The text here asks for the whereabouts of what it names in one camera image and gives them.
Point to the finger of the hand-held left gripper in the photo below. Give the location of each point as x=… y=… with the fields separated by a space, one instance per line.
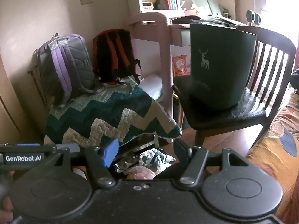
x=70 y=147
x=28 y=147

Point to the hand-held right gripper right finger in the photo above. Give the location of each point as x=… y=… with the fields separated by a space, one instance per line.
x=184 y=150

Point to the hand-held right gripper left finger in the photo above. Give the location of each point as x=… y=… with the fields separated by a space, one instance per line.
x=109 y=154

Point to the dark green deer-print bin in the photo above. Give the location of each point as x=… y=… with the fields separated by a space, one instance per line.
x=222 y=74

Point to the floral cloth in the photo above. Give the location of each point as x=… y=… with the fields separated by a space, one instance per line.
x=151 y=158

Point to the pink cloth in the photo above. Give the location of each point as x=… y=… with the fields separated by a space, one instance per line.
x=142 y=172

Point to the dark wooden chair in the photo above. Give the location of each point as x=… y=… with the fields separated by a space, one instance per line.
x=210 y=120

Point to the teal zigzag quilt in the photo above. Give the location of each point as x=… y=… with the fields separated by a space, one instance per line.
x=105 y=112

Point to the white paper stack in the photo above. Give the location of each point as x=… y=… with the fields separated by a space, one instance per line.
x=151 y=85

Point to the pink desk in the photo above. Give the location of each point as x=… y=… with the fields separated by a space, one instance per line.
x=167 y=74

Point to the purple grey backpack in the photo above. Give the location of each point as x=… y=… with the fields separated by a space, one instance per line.
x=70 y=63

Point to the orange snack bag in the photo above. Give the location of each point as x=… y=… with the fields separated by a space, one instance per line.
x=179 y=65

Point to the orange printed bedsheet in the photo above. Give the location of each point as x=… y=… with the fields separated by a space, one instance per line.
x=275 y=149

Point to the black orange backpack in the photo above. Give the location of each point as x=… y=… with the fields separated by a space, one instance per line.
x=112 y=56

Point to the dark cloth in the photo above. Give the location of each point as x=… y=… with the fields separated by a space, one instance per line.
x=294 y=77

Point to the green book stand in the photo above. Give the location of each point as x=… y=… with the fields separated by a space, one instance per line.
x=203 y=3

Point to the white digital timer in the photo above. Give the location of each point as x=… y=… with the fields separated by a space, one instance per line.
x=147 y=5

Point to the window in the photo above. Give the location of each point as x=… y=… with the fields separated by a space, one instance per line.
x=280 y=4

